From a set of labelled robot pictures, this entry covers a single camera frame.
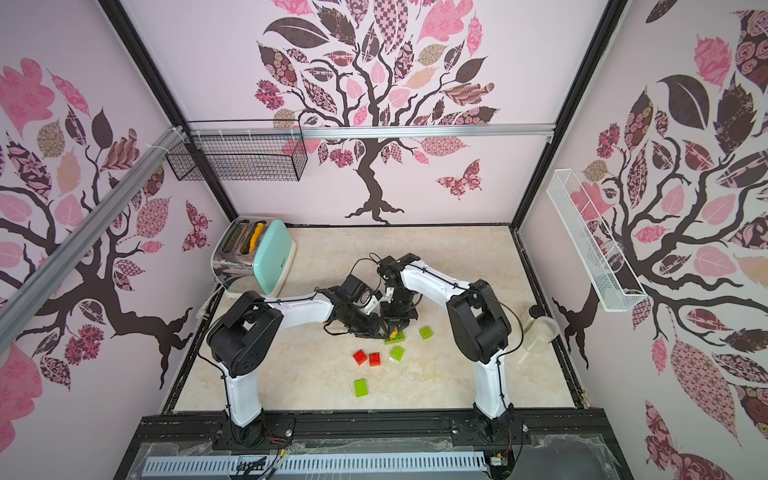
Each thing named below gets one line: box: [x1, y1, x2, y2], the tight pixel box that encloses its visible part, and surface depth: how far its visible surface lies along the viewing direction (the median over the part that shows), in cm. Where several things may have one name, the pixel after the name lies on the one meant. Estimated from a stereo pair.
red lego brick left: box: [353, 349, 367, 366], surface depth 87 cm
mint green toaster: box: [211, 216, 297, 298], surface depth 96 cm
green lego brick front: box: [354, 378, 369, 398], surface depth 83 cm
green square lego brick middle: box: [391, 346, 405, 361], surface depth 87 cm
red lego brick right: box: [369, 352, 381, 367], surface depth 87 cm
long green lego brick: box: [384, 331, 405, 345], surface depth 91 cm
